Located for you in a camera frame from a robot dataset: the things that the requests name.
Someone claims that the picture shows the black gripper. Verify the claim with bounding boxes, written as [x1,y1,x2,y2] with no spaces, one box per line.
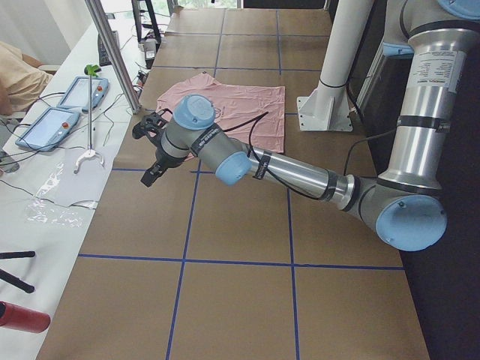
[132,109,173,187]

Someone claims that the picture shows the pink Snoopy t-shirt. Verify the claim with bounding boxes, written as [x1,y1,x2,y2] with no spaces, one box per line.
[156,73,285,153]

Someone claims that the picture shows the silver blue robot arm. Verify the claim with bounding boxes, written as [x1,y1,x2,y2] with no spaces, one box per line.
[132,1,479,251]

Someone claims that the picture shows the seated person beige clothes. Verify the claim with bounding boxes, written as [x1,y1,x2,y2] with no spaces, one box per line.
[1,42,53,116]

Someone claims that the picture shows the far blue teach pendant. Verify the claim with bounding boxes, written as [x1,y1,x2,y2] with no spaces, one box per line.
[57,76,110,113]

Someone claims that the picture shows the blue teach pendant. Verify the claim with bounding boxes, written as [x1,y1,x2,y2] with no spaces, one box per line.
[15,107,80,152]
[57,76,110,113]

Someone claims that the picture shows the near blue teach pendant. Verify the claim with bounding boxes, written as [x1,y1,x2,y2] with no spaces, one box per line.
[15,107,80,152]

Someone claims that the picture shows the clear plastic bag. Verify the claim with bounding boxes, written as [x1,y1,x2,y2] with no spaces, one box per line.
[25,161,98,228]

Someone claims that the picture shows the metal reacher grabber tool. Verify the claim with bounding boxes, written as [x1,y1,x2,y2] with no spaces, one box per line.
[73,64,104,174]

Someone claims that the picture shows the black keyboard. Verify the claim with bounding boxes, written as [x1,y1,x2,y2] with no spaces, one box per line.
[97,30,120,68]

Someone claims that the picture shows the small power adapter box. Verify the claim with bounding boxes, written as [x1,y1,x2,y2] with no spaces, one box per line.
[139,38,158,62]

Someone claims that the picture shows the black tripod leg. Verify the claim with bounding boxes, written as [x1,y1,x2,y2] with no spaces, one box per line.
[0,251,36,260]
[0,269,35,293]

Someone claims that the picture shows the red cylinder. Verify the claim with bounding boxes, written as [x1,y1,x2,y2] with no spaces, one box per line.
[1,301,51,334]

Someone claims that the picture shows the aluminium frame post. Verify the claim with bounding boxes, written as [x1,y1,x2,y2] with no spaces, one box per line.
[85,0,141,115]

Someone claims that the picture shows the white camera post with base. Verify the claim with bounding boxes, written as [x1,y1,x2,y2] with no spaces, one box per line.
[297,0,374,132]

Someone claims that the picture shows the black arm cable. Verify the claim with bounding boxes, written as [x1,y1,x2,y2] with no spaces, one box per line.
[223,110,398,200]

